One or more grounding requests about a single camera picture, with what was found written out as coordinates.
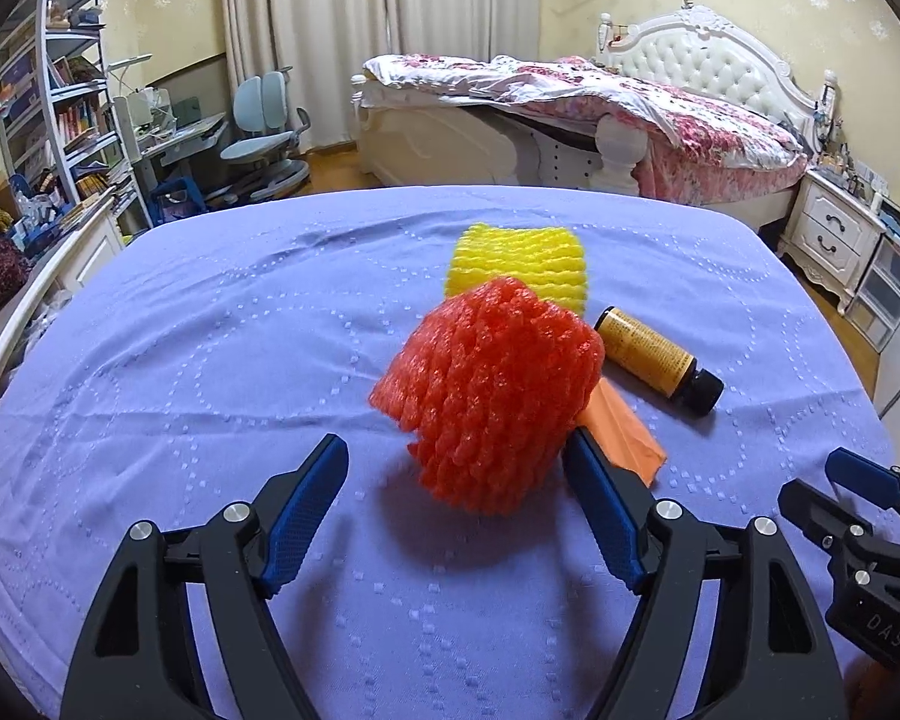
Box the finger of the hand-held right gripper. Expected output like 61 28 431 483
778 478 882 580
826 447 900 522

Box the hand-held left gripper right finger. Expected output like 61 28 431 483
565 424 848 720

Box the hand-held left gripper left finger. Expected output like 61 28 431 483
58 433 350 720

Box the red foam fruit net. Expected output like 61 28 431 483
370 276 607 517

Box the person's right forearm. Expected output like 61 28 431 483
844 649 900 720

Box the flat orange paper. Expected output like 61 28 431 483
570 377 668 488

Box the amber bottle with black cap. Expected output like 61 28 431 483
592 305 725 416

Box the plastic drawer unit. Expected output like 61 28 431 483
844 236 900 355

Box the purple bedsheet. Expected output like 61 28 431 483
0 184 899 720

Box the white nightstand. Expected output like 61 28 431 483
776 169 887 316

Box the yellow foam fruit net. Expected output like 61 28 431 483
444 223 590 316

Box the blue basket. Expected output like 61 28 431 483
150 176 209 227

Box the light blue desk chair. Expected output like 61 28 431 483
217 67 314 203

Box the grey study desk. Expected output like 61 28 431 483
112 90 231 226

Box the pink floral quilt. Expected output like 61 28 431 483
364 52 809 205

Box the white tufted bed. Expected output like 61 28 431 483
349 4 845 235

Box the white bookshelf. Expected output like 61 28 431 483
0 0 152 242

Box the cream curtain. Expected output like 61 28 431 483
221 0 550 160

